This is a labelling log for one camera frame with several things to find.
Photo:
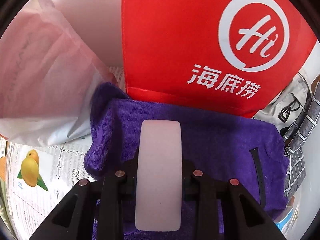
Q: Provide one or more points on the purple towel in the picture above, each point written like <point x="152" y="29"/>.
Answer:
<point x="221" y="145"/>

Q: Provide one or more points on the white foam pad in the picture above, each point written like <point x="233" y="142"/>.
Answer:
<point x="159" y="177"/>

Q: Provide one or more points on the blue tissue pack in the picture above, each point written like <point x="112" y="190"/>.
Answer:
<point x="288" y="217"/>

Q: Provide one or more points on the white Miniso plastic bag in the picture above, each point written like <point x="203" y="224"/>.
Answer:
<point x="48" y="78"/>

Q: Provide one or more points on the beige fabric bag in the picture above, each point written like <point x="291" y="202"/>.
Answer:
<point x="285" y="108"/>

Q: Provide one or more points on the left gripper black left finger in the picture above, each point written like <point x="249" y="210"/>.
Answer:
<point x="130" y="169"/>

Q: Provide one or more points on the red paper shopping bag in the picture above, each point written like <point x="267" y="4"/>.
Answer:
<point x="229" y="56"/>

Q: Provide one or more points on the grey checked cloth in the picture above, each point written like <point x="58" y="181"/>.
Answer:
<point x="298" y="134"/>

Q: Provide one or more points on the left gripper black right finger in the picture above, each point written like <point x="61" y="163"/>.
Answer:
<point x="188" y="189"/>

